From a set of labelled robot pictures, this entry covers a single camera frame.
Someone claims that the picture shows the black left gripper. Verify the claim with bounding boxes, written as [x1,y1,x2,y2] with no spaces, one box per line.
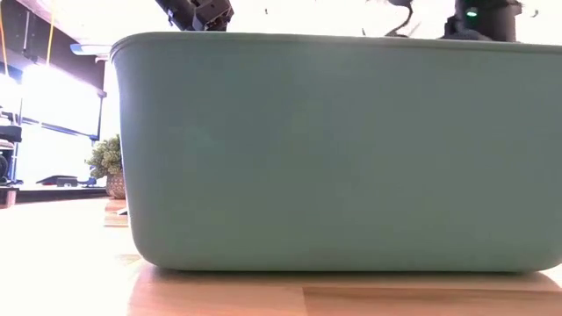
[154,0,235,32]

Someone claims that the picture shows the pale overhead fixture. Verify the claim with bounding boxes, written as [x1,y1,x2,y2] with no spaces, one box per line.
[69,42,113,58]

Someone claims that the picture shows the green potted succulent plant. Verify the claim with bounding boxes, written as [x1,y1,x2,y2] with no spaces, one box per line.
[85,133,128,201]

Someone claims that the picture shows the teal green plastic bin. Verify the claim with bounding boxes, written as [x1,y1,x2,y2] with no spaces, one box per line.
[109,30,562,273]

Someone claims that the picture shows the black flat floor device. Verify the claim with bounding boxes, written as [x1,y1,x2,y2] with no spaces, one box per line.
[37,174,96,189]

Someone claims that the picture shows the yellow hanging cord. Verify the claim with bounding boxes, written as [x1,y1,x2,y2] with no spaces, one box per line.
[46,0,57,67]

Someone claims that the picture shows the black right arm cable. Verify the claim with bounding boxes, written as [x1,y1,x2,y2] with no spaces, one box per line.
[362,0,416,39]

